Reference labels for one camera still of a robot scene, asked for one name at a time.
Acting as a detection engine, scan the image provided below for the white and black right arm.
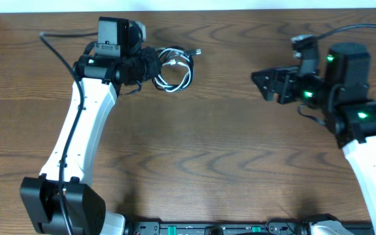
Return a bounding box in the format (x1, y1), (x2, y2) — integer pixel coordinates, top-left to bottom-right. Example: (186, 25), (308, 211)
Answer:
(251, 42), (376, 233)

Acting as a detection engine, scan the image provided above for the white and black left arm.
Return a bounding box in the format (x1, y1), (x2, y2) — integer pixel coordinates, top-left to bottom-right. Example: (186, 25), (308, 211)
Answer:
(20, 17), (161, 234)

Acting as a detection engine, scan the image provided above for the black USB cable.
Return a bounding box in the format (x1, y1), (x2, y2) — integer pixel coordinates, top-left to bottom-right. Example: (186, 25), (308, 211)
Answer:
(151, 45), (202, 94)

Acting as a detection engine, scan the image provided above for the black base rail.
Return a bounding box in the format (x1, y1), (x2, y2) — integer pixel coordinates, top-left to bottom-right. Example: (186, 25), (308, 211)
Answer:
(124, 213), (375, 235)

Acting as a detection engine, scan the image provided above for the white USB cable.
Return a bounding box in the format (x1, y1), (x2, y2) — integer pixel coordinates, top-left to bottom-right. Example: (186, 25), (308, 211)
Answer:
(153, 48), (192, 93)

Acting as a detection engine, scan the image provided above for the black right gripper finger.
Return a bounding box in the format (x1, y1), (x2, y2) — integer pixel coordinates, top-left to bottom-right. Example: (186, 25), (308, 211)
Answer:
(255, 80), (275, 101)
(251, 67), (281, 85)

